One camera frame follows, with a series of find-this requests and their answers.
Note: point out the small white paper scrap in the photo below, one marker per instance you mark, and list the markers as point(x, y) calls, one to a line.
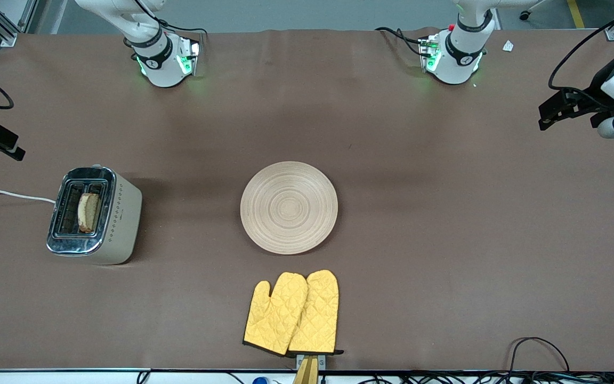
point(508, 46)

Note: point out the wooden stick with metal bracket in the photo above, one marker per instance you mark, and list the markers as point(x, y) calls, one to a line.
point(307, 373)

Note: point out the black chair caster wheel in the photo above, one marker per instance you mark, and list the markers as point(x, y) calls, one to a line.
point(525, 15)

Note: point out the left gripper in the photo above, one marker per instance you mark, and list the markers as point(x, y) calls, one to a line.
point(592, 103)

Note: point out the brown bread toast slice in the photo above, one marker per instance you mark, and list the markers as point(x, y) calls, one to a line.
point(89, 213)

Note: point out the brown table cover cloth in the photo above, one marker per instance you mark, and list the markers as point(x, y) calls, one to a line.
point(419, 277)

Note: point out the cream and chrome toaster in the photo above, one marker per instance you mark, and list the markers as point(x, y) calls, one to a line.
point(115, 218)

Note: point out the round wooden plate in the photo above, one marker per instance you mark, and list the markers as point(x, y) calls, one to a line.
point(289, 208)

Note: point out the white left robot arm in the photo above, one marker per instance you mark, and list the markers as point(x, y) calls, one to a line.
point(456, 58)

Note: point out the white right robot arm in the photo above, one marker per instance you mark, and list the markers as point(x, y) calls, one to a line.
point(160, 66)

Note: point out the small blue object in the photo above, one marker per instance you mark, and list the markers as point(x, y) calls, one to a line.
point(260, 381)

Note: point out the yellow quilted oven mitt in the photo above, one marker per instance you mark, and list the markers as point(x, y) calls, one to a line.
point(275, 314)
point(317, 314)

